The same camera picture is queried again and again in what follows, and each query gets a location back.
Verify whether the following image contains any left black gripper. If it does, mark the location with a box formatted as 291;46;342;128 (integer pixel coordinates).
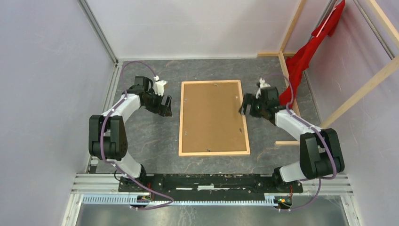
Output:
143;89;172;117

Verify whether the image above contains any brown backing board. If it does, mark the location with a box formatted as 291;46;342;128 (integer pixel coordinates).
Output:
182;82;248;153

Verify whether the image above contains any wooden picture frame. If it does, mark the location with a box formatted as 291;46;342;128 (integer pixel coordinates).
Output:
178;80;251;157

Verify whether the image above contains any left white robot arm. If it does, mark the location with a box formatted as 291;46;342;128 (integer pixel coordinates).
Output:
88;76;172;192

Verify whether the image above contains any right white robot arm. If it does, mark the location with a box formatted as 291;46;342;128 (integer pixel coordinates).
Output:
239;87;345;192

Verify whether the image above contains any wooden stand structure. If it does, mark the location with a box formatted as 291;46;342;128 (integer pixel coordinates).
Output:
257;0;399;146

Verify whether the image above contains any red cloth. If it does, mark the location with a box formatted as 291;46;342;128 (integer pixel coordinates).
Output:
279;0;346;105

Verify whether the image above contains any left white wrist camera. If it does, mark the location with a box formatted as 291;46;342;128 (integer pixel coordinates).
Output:
152;76;168;96

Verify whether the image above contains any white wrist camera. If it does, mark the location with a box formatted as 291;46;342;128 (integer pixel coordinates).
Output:
255;77;271;99
152;76;168;96

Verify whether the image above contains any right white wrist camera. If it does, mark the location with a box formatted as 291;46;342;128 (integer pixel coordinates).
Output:
255;77;271;99

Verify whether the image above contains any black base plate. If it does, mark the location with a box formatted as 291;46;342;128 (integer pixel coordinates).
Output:
118;174;303;202

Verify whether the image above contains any aluminium rail base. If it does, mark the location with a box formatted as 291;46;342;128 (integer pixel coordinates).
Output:
72;174;353;207

